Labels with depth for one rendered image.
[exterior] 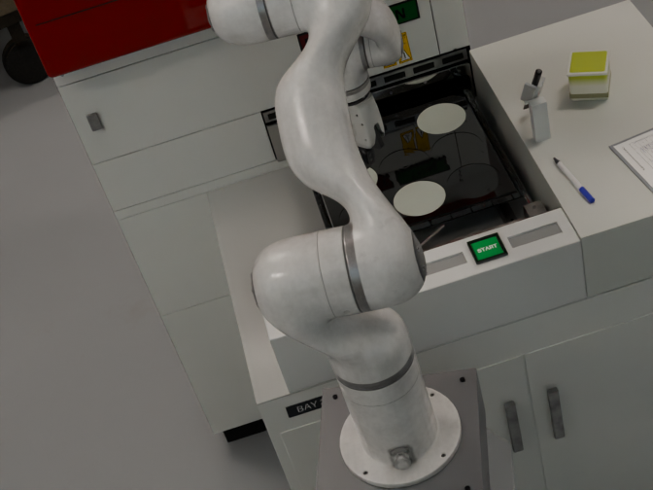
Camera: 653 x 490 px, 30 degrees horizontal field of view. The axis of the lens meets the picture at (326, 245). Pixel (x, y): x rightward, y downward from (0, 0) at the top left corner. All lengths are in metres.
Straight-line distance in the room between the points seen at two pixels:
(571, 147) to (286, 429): 0.73
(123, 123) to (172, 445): 1.07
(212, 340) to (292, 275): 1.32
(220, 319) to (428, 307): 0.88
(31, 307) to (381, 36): 2.04
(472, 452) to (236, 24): 0.72
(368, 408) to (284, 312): 0.23
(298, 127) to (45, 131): 2.97
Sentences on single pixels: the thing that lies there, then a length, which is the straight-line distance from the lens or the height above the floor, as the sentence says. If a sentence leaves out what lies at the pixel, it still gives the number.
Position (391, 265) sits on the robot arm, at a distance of 1.58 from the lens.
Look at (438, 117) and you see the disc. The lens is 2.51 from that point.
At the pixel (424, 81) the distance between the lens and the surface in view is 2.56.
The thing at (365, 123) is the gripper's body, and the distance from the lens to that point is 2.21.
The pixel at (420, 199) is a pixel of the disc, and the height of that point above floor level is 0.90.
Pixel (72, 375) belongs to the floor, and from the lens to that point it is 3.56.
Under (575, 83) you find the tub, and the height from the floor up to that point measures 1.01.
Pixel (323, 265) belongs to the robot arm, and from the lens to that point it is 1.58.
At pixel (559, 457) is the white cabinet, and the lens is 2.49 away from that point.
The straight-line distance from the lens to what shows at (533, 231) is 2.13.
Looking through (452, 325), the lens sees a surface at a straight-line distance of 2.13.
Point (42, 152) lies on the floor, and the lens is 4.45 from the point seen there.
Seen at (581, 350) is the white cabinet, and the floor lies 0.69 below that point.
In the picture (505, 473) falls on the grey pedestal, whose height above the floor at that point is 0.82.
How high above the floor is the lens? 2.40
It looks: 41 degrees down
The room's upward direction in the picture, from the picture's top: 17 degrees counter-clockwise
